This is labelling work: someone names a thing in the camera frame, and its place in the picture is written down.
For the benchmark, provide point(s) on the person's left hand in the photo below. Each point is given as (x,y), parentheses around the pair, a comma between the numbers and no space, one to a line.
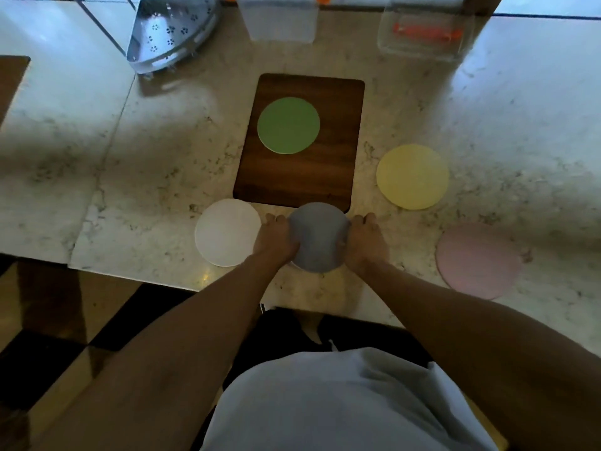
(273,240)

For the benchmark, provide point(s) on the person's right hand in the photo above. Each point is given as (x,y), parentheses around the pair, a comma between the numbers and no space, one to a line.
(365,244)

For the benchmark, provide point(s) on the person's left fingers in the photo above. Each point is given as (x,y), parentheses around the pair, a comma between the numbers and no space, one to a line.
(277,219)

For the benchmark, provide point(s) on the person's right fingers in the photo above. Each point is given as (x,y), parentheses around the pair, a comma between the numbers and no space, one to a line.
(364,219)

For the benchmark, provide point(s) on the grey round plate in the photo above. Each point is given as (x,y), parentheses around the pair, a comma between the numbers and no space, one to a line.
(319,237)

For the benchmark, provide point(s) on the person's left forearm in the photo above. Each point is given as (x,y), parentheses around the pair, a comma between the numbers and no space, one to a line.
(159,366)

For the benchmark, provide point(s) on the person's right forearm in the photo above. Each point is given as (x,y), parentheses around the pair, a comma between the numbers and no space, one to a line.
(488,356)

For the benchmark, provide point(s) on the white round plate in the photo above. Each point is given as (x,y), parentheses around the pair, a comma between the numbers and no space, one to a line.
(227,232)

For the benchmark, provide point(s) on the brown wooden cutting board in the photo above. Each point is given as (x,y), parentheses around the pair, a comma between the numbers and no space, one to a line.
(305,176)

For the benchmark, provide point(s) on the yellow round plate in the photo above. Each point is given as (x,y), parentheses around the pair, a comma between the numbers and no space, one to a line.
(412,177)

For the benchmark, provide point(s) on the green round plate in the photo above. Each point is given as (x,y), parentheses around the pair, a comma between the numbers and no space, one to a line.
(288,125)

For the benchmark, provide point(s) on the person's black trousers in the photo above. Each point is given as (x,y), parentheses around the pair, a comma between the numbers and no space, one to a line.
(281,338)

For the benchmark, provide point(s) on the pink round plate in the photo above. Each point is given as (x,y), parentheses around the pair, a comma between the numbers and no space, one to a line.
(476,261)

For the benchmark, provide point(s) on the person's white shirt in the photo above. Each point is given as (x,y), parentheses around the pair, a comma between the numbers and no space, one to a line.
(347,403)

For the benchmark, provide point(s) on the clear container with orange item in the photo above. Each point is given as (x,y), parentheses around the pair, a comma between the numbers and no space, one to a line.
(425,35)

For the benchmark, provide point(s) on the translucent plastic container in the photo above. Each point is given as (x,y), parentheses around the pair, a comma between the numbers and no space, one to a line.
(279,18)

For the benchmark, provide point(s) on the metal perforated corner rack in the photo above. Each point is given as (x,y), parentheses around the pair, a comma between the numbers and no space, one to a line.
(169,32)

